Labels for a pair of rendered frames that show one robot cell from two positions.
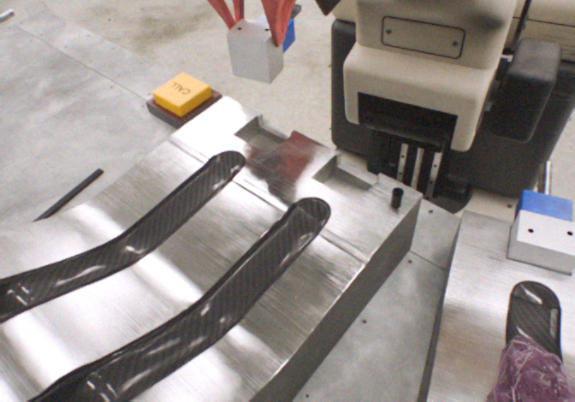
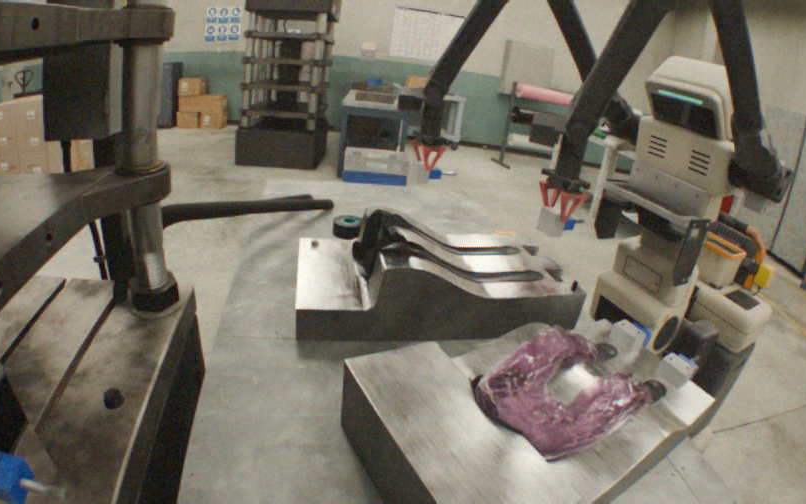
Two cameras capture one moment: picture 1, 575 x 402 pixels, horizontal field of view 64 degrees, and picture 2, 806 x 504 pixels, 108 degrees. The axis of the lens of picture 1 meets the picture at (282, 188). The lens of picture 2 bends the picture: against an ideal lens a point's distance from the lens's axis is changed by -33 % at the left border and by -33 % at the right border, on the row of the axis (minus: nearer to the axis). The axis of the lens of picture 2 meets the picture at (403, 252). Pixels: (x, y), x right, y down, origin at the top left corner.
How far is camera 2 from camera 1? 0.49 m
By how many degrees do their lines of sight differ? 34
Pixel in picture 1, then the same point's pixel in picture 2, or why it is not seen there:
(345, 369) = not seen: hidden behind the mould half
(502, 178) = not seen: hidden behind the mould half
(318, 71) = not seen: hidden behind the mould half
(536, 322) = (602, 356)
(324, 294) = (520, 293)
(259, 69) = (548, 228)
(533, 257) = (618, 336)
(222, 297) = (478, 277)
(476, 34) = (666, 281)
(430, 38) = (646, 276)
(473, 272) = (589, 332)
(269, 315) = (493, 287)
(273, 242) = (511, 276)
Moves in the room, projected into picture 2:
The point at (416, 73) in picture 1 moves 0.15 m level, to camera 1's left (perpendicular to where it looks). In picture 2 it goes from (632, 292) to (578, 272)
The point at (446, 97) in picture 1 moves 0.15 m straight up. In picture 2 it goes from (641, 311) to (662, 255)
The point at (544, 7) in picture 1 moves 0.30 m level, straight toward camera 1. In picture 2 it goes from (719, 306) to (668, 325)
